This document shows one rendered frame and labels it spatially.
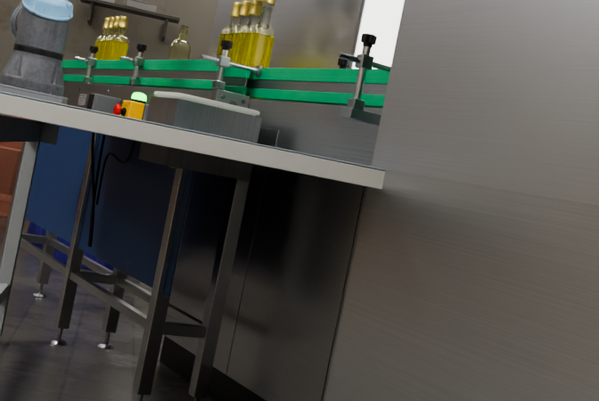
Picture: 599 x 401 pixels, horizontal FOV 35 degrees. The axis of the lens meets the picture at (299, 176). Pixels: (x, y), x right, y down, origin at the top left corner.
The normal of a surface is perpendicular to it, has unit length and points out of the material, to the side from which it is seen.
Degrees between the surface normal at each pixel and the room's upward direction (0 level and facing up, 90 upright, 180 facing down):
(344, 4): 90
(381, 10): 90
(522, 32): 90
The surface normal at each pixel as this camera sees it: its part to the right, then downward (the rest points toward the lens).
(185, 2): 0.18, 0.04
